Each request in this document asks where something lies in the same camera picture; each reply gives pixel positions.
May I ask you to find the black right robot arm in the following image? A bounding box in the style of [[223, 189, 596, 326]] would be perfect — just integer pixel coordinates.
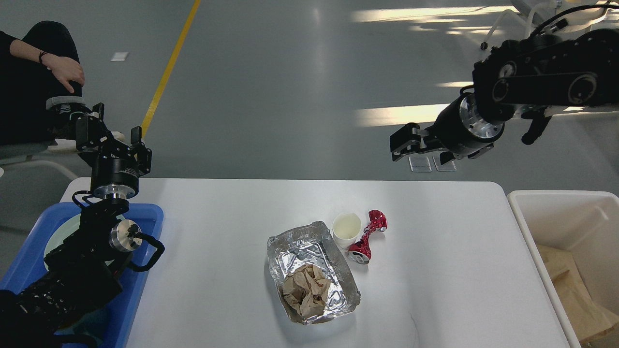
[[389, 1, 619, 165]]

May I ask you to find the seated person's black trousers leg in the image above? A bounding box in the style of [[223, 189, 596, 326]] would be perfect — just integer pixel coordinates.
[[0, 21, 86, 145]]

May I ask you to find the white chair on castors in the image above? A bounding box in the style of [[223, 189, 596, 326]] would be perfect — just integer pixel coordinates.
[[480, 0, 609, 50]]

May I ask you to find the seated person's hand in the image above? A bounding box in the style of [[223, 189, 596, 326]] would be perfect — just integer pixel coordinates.
[[41, 53, 86, 93]]

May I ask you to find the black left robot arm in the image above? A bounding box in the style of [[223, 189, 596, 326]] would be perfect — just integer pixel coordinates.
[[1, 103, 164, 348]]

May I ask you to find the small white paper cup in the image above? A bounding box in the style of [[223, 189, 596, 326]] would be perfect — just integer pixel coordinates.
[[331, 212, 362, 249]]

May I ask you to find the crushed red soda can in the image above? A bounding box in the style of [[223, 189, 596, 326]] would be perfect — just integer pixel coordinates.
[[346, 210, 388, 265]]

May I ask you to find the brown paper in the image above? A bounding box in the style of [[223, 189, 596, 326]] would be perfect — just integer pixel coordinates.
[[281, 264, 332, 319]]

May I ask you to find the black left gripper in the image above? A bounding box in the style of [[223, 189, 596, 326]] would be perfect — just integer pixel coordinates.
[[75, 102, 152, 200]]

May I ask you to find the white plastic bin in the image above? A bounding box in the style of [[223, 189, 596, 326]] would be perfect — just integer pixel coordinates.
[[508, 190, 619, 348]]

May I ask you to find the black and white shoe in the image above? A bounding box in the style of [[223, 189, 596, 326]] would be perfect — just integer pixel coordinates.
[[51, 102, 125, 141]]

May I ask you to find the brown paper bag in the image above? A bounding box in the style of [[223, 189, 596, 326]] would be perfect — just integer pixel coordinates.
[[550, 269, 619, 344], [535, 244, 579, 281]]

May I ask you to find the light green plate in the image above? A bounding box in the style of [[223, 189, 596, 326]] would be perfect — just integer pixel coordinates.
[[44, 214, 80, 259]]

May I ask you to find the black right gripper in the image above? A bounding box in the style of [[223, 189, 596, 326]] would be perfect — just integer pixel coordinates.
[[389, 93, 504, 166]]

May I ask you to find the seated person's forearm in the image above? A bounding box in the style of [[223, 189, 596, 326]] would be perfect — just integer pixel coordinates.
[[9, 40, 46, 64]]

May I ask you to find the aluminium foil tray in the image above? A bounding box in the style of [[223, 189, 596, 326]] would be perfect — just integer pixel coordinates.
[[266, 221, 361, 325]]

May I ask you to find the blue plastic tray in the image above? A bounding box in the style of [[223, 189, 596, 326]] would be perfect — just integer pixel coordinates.
[[1, 203, 164, 348]]

